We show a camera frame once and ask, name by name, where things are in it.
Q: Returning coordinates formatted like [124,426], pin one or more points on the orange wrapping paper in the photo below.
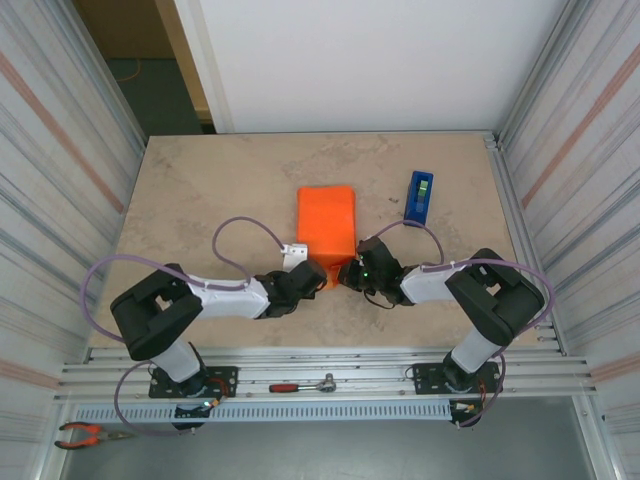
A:
[325,220]

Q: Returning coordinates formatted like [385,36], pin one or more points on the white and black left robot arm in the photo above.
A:
[172,355]

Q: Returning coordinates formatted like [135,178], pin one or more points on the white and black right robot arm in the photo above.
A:
[475,350]

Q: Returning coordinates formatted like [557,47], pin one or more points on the blue tape dispenser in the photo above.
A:
[416,207]

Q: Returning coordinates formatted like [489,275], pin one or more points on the aluminium mounting rails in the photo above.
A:
[350,361]

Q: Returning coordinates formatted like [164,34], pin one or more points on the black base electronics module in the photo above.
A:
[187,412]
[465,411]

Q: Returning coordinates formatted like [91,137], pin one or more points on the tan wooden door panel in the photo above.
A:
[183,55]

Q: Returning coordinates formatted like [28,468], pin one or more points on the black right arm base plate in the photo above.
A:
[425,375]

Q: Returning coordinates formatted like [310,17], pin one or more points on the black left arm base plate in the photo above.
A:
[225,375]

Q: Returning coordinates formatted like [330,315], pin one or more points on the aluminium side rail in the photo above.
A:
[509,190]

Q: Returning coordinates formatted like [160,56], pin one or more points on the white door frame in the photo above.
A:
[205,65]

